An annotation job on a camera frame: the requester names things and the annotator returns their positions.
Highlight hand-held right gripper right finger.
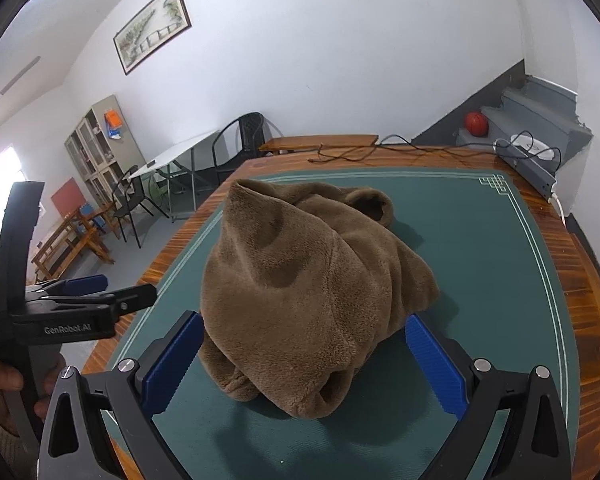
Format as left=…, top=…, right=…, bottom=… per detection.
left=404, top=313, right=573, bottom=480

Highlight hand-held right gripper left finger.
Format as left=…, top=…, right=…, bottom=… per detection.
left=37, top=310, right=205, bottom=480

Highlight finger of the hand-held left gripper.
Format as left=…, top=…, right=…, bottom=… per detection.
left=27, top=274, right=108, bottom=297
left=25, top=284, right=158, bottom=318

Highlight brown fleece garment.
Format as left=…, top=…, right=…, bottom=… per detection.
left=198, top=177, right=441, bottom=418

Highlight wooden chair blue seat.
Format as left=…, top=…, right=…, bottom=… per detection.
left=30, top=207, right=115, bottom=281

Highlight red board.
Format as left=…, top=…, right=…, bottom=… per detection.
left=50, top=177, right=83, bottom=218

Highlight black metal chair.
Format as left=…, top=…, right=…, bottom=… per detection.
left=111, top=165, right=170, bottom=250

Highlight green table mat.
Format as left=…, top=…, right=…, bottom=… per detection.
left=82, top=169, right=581, bottom=480

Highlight beige glass-door cabinet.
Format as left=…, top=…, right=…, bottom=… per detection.
left=64, top=94, right=146, bottom=211

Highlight bright window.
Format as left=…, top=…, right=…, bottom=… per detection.
left=0, top=144, right=28, bottom=281

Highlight white folding table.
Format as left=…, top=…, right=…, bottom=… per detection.
left=129, top=130, right=221, bottom=223

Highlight black plastic armchair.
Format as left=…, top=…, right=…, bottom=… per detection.
left=212, top=112, right=271, bottom=186

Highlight grey power strip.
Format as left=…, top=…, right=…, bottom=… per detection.
left=494, top=141, right=558, bottom=201

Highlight long wooden bench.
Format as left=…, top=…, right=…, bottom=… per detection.
left=258, top=134, right=380, bottom=157

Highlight orange basketball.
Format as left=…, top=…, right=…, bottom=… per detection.
left=464, top=112, right=489, bottom=137

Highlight framed landscape painting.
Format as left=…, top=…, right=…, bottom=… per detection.
left=112, top=0, right=193, bottom=76

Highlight grey stairs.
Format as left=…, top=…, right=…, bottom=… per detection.
left=410, top=75, right=593, bottom=181

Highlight black cable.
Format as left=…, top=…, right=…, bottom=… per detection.
left=375, top=131, right=563, bottom=166

